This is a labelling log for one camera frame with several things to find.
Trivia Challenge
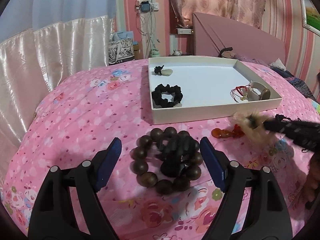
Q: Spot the blue sheer curtain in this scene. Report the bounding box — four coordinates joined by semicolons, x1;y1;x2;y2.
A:
1;0;116;41

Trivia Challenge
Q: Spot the purple dotted pillow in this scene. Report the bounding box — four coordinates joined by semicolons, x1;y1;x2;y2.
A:
233;54;268;67

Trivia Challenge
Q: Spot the pink wooden headboard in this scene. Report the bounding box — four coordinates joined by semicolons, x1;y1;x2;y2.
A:
193;12;286;64

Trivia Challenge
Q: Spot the white wall power socket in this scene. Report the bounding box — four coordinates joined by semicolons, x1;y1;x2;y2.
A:
151;2;159;11

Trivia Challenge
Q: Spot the right hand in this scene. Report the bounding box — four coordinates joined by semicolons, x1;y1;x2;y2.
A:
297;153;319;209

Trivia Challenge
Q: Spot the black white floral bag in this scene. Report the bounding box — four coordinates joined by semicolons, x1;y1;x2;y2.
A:
108;38;135;65

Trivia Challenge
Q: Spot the dark knitted blanket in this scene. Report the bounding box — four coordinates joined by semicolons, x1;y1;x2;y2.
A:
270;67;317;102

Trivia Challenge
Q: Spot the amber brown pendant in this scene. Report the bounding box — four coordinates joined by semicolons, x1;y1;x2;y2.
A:
211;128;233;139

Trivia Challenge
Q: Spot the dark wooden bead bracelet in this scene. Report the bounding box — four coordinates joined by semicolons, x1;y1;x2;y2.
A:
131;126;203;196

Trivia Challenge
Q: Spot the white power strip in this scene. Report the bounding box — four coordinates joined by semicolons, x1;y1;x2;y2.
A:
177;28;193;35

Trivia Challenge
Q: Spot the black braided leather bracelet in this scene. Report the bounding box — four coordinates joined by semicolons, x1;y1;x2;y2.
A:
274;114;293;124

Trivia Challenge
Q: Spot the brown cardboard box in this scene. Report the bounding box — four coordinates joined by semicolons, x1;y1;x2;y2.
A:
133;43;144;60

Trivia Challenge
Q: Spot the jade pendant black cord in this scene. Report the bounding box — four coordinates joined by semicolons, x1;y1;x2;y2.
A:
153;64;174;77

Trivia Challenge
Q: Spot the light blue paper bag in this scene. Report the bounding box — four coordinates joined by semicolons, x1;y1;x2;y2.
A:
112;31;134;41

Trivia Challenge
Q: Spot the white shallow cardboard tray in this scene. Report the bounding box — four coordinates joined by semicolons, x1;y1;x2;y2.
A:
148;56;282;125

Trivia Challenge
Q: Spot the blue charger device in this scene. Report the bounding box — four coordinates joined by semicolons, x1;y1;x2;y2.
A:
139;1;151;13

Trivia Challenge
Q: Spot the black hair claw clip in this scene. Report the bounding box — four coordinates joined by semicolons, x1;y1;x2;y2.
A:
156;133;203;180

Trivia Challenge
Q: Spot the cream crochet flower scrunchie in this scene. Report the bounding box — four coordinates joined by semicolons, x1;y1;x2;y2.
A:
233;111;275;146

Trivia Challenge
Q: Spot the cream satin curtain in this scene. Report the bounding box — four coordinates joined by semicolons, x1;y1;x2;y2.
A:
1;16;113;176

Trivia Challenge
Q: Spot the red cord charm bracelet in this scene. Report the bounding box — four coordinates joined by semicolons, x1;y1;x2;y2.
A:
229;84;253;104

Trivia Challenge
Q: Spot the pink patterned curtain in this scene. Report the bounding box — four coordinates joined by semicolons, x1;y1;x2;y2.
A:
164;0;266;29

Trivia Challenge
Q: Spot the black fabric scrunchie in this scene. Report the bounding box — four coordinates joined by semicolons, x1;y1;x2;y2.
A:
151;84;183;108

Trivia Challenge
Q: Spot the framed landscape picture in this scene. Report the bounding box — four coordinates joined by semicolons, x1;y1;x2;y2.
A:
300;0;320;36

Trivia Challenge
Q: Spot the black handled brown bag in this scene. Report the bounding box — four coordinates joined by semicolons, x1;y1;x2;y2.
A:
218;47;235;59

